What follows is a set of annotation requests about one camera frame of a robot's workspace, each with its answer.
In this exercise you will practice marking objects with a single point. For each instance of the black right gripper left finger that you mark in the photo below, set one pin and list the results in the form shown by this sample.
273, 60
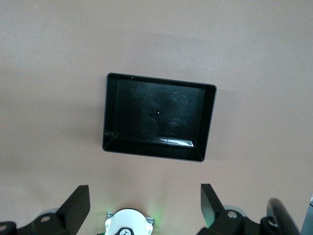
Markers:
73, 208

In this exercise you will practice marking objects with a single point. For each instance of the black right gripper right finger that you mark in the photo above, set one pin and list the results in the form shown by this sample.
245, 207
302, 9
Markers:
210, 205

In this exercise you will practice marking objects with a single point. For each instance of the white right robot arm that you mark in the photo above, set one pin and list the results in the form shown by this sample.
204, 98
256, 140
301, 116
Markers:
127, 220

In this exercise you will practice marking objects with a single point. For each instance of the black plastic box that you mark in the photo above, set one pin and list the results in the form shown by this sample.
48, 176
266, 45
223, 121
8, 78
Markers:
159, 117

